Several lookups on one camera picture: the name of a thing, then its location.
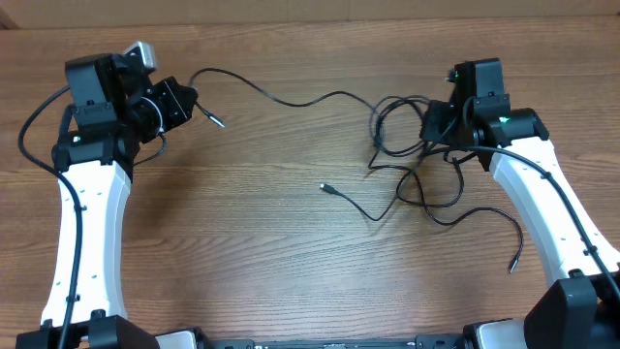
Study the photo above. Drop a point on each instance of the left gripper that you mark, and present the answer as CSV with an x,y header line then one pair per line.
x,y
168,91

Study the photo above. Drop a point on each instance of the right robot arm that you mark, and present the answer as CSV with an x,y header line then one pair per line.
x,y
580,308

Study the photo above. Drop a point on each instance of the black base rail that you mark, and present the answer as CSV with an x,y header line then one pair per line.
x,y
334,344

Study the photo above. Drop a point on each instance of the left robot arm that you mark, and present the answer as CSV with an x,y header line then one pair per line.
x,y
115,109

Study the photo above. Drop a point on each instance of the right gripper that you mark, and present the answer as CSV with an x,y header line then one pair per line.
x,y
430,129

